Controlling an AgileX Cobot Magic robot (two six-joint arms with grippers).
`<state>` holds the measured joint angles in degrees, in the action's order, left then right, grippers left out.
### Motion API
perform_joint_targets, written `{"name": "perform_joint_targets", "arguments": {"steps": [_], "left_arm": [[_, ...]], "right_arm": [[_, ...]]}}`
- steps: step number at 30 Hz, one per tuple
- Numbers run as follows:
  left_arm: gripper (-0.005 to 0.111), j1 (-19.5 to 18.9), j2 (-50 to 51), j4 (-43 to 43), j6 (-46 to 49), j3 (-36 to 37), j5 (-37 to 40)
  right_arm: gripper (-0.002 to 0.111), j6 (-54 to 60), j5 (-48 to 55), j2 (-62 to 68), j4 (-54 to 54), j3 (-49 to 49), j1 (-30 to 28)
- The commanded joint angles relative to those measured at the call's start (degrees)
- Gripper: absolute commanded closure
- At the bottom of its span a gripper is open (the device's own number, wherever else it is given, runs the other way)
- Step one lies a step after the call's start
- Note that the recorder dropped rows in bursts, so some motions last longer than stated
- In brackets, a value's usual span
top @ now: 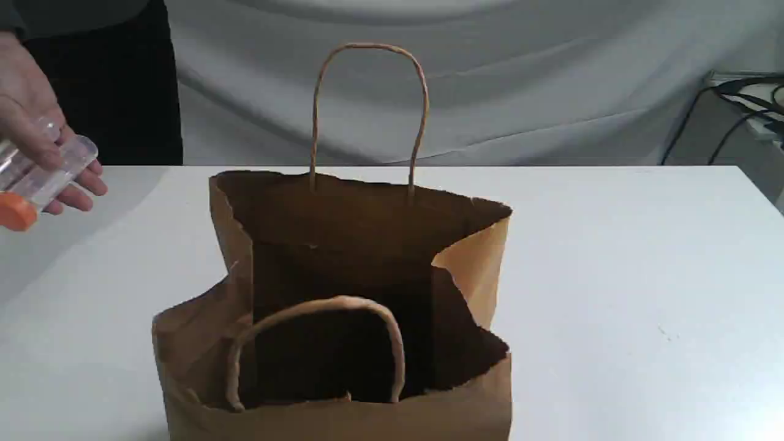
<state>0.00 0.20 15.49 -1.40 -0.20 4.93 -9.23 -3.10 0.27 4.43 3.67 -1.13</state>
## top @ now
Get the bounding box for person's bare hand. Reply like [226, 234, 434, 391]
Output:
[1, 31, 108, 215]

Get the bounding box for clear bottle with orange cap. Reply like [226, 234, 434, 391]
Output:
[1, 118, 99, 232]

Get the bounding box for brown paper bag with handles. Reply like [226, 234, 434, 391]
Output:
[151, 43, 513, 440]

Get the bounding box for grey draped backdrop cloth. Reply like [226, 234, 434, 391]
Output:
[166, 1, 782, 167]

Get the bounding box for black cables on side table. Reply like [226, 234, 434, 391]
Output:
[660, 75, 784, 166]

